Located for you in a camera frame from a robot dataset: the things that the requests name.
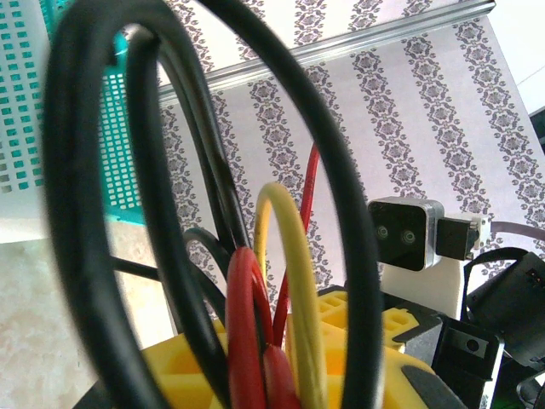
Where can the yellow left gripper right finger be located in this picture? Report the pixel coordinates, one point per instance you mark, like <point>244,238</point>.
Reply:
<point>394,383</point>

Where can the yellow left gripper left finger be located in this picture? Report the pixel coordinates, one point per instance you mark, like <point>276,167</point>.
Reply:
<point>162,375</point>

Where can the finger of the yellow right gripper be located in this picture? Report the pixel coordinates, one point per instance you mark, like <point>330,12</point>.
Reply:
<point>402,328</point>
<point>334,307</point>

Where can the white plastic basket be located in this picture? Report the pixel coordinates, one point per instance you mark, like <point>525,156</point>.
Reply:
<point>21,217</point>

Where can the teal plastic basket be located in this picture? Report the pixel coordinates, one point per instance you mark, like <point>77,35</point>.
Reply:
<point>117,128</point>

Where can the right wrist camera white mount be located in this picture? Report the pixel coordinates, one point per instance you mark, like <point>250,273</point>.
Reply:
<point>400,238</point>

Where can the aluminium frame post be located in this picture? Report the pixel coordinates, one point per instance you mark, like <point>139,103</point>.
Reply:
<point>340,42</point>

